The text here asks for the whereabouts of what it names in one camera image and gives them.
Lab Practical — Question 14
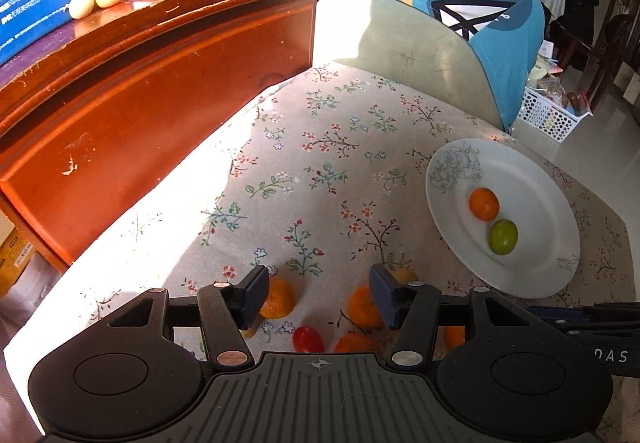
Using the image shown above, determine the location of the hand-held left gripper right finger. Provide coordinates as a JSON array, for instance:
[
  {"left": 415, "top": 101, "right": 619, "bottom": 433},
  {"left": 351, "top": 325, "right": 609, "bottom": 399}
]
[{"left": 369, "top": 264, "right": 538, "bottom": 369}]

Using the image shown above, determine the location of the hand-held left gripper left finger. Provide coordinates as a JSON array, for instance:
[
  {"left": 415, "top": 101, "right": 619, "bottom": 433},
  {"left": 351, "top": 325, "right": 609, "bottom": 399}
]
[{"left": 106, "top": 265, "right": 271, "bottom": 371}]

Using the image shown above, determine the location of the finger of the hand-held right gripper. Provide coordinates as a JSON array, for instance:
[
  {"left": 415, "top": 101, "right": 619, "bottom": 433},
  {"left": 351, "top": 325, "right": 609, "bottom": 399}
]
[{"left": 527, "top": 304, "right": 596, "bottom": 325}]

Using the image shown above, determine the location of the orange tangerine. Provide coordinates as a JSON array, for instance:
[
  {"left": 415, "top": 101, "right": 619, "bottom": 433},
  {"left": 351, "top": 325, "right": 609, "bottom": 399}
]
[
  {"left": 444, "top": 325, "right": 467, "bottom": 350},
  {"left": 347, "top": 285, "right": 386, "bottom": 329},
  {"left": 260, "top": 277, "right": 297, "bottom": 320},
  {"left": 334, "top": 330, "right": 377, "bottom": 354},
  {"left": 469, "top": 187, "right": 501, "bottom": 222}
]

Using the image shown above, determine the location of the red cherry tomato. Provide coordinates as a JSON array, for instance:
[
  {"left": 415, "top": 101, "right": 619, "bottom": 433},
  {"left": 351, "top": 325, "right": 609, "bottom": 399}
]
[{"left": 292, "top": 325, "right": 326, "bottom": 354}]

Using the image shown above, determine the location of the white plate with rose print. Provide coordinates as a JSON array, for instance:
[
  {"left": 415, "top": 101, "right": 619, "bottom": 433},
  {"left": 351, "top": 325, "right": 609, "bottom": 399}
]
[{"left": 426, "top": 138, "right": 582, "bottom": 299}]

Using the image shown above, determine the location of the green lime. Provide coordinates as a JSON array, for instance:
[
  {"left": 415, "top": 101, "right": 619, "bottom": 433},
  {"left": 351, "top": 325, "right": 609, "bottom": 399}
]
[{"left": 488, "top": 219, "right": 518, "bottom": 255}]

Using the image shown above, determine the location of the floral printed cloth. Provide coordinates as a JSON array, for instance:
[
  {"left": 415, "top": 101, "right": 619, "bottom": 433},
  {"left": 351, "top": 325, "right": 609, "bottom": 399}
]
[{"left": 2, "top": 63, "right": 633, "bottom": 443}]

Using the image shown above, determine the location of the white perforated plastic basket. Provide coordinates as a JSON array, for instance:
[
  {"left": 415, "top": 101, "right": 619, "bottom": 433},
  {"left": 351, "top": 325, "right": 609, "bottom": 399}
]
[{"left": 515, "top": 88, "right": 594, "bottom": 144}]

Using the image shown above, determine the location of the red-brown wooden cabinet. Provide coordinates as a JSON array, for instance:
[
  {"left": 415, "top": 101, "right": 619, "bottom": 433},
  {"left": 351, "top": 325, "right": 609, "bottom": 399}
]
[{"left": 0, "top": 0, "right": 336, "bottom": 274}]

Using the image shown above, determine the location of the yellow cardboard box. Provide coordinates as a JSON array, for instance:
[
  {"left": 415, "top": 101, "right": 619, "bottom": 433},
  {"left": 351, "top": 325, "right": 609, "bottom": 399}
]
[{"left": 0, "top": 228, "right": 39, "bottom": 296}]

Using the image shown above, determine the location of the brown wooden chair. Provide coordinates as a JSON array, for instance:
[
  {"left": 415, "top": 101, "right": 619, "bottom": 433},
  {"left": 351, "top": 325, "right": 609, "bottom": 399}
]
[{"left": 555, "top": 14, "right": 632, "bottom": 110}]

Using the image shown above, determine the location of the black jacket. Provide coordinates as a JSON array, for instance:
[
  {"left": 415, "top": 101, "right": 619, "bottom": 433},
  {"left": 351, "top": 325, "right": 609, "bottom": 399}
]
[{"left": 557, "top": 0, "right": 601, "bottom": 70}]

